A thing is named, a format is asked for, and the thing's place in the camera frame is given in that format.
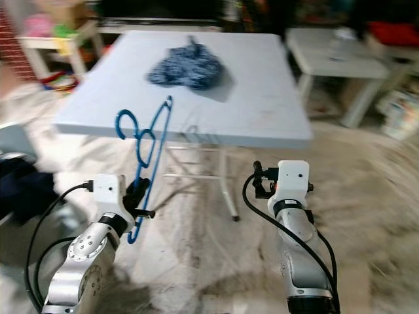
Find small white side table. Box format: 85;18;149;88
287;27;390;128

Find small white kids table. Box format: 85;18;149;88
18;20;99;82

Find pink toy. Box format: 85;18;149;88
23;14;53;39

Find large white folding table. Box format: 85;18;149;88
54;31;314;223

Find red cloth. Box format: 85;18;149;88
367;21;419;46

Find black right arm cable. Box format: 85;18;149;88
242;175;341;308

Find blue plastic hanger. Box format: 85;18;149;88
134;96;174;246
115;108;158;246

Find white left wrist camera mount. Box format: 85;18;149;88
94;173;135;226

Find green toy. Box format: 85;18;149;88
54;25;73;39

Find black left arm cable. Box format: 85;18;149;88
26;183;99;311

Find clear plastic jar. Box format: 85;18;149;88
331;27;357;56

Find colourful toy hoops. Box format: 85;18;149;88
39;72;82;92

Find black television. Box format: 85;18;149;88
92;0;227;24

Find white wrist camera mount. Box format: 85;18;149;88
268;160;312;210
94;173;135;226

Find dark navy garment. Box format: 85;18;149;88
0;154;63;223

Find blue checked garment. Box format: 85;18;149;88
147;37;227;92

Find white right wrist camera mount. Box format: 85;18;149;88
268;160;312;210

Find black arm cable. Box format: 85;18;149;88
26;183;99;311
242;175;341;308

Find white printed tissue pack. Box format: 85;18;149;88
383;90;419;141

